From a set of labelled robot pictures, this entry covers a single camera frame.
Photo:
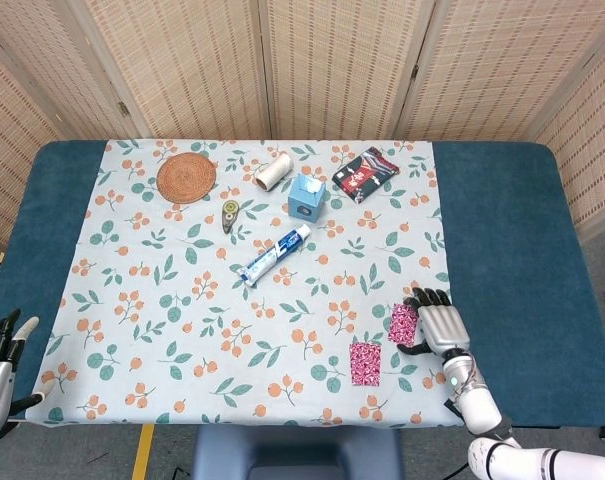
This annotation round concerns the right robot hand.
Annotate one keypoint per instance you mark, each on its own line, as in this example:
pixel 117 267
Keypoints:
pixel 444 327

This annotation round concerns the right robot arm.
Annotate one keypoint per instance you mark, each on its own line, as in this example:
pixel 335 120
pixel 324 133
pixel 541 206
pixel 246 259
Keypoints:
pixel 477 405

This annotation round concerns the black and red snack packet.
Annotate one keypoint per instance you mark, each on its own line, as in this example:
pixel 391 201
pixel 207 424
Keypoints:
pixel 364 175

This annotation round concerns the blue white toothpaste tube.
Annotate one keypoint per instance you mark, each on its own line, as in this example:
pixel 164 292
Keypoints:
pixel 272 256

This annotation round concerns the small blue cardboard box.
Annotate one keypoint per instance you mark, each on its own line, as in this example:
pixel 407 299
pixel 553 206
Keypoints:
pixel 304 202

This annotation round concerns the grey-blue robot torso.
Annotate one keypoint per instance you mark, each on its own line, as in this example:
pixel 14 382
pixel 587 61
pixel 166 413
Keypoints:
pixel 297 452

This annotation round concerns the floral leaf-print tablecloth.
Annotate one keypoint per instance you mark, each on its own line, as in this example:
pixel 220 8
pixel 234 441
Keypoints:
pixel 182 280

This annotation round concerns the bamboo folding screen panel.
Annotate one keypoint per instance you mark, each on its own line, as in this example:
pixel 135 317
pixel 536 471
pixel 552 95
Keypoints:
pixel 182 65
pixel 507 65
pixel 47 60
pixel 12 150
pixel 342 65
pixel 587 150

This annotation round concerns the cream thread roll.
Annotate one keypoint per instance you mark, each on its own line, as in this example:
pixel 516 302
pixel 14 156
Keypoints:
pixel 273 172

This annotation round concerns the green correction tape dispenser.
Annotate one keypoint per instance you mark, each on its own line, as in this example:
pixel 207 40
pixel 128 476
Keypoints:
pixel 228 215

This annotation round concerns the brass screen hinge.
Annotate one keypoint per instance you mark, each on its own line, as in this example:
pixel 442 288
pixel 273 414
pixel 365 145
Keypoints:
pixel 123 109
pixel 414 70

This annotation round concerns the round woven rattan coaster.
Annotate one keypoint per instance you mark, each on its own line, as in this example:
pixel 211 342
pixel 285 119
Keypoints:
pixel 186 178

